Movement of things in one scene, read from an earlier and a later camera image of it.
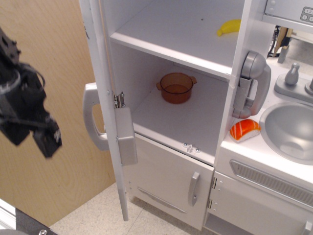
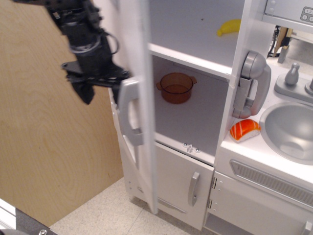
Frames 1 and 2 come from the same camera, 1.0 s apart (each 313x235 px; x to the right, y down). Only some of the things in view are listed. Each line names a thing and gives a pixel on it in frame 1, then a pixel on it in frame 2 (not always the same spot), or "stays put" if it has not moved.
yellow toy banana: x=231 y=26 stays put
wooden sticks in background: x=281 y=33 stays put
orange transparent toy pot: x=176 y=87 stays put
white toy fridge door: x=121 y=138 -> x=128 y=21
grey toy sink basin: x=286 y=129 stays put
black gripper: x=22 y=101 -> x=94 y=63
